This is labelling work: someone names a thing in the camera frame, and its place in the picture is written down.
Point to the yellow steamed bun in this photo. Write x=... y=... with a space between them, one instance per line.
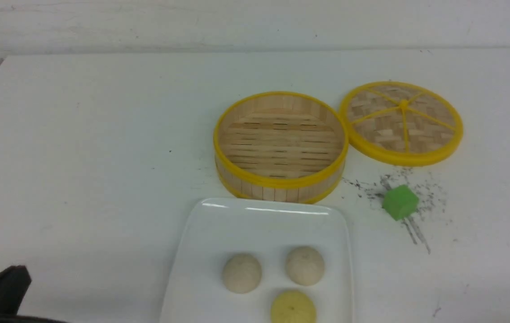
x=293 y=306

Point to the bamboo steamer basket yellow rim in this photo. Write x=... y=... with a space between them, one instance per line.
x=280 y=146

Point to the white steamed bun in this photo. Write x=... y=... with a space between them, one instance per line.
x=242 y=273
x=305 y=266

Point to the green cube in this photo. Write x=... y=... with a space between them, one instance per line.
x=400 y=202

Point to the bamboo steamer lid yellow rim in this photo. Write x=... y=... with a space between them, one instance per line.
x=401 y=124

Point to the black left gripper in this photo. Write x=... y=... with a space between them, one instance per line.
x=14 y=283

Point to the white square plate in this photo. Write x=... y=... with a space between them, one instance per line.
x=219 y=228

